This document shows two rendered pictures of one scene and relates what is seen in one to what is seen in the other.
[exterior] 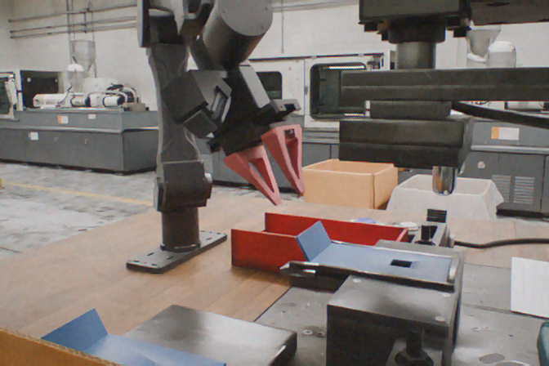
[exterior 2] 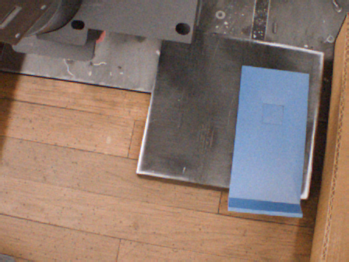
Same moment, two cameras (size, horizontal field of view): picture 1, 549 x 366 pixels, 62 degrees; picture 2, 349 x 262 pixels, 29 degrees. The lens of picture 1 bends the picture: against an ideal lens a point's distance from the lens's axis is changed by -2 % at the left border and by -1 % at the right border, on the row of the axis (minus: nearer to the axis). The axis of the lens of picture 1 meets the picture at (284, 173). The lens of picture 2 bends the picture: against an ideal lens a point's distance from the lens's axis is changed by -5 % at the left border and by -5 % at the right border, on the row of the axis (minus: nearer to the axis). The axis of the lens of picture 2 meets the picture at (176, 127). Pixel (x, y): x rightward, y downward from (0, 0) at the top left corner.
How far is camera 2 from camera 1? 73 cm
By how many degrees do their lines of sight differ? 85
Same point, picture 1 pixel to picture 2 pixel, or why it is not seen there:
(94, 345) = (252, 196)
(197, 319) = (167, 127)
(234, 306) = (89, 122)
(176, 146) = not seen: outside the picture
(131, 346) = (245, 158)
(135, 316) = (143, 224)
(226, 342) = (204, 80)
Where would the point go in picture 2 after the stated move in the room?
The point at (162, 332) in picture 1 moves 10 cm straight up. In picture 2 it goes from (204, 148) to (207, 115)
